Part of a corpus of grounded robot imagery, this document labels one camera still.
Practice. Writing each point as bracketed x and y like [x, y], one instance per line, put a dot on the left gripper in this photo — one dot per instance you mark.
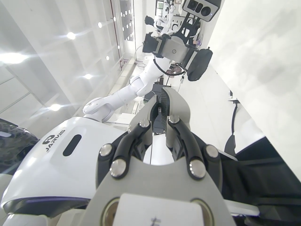
[174, 49]

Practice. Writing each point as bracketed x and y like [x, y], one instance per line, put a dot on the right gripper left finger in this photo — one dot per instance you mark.
[131, 139]

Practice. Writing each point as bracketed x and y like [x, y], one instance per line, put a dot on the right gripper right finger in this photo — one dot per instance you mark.
[181, 109]

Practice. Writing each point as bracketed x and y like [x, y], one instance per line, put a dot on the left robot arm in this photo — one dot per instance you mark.
[122, 97]

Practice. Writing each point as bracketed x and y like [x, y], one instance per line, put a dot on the robot body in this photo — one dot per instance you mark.
[58, 177]

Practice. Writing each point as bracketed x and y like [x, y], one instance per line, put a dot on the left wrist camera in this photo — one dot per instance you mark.
[202, 3]

